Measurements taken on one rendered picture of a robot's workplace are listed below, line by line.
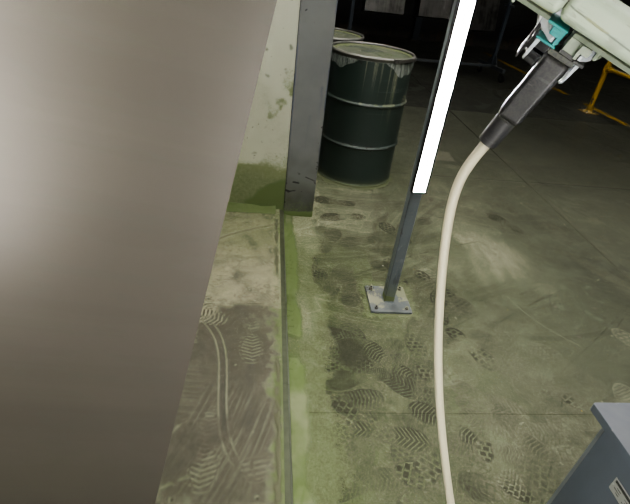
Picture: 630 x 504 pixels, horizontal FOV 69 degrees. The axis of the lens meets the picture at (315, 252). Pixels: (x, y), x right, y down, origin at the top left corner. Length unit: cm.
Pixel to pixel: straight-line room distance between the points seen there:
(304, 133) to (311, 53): 42
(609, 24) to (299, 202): 234
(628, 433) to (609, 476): 10
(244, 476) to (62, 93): 135
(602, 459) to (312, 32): 211
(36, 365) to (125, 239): 16
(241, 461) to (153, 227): 127
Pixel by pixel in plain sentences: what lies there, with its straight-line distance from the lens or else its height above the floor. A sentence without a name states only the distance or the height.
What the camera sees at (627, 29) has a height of 136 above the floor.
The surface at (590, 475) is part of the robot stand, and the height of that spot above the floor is 50.
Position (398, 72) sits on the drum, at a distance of 316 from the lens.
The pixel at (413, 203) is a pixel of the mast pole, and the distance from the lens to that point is 198.
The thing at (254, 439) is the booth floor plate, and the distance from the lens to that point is 163.
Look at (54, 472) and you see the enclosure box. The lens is 63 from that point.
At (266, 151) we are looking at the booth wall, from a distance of 268.
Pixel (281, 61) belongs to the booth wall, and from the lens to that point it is 254.
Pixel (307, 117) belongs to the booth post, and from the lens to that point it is 262.
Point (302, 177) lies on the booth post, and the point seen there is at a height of 27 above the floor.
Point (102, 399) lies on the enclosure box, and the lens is 52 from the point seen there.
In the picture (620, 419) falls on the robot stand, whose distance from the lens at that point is 121.
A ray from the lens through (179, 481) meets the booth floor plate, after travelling 156.
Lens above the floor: 139
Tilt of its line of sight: 33 degrees down
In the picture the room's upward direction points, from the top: 7 degrees clockwise
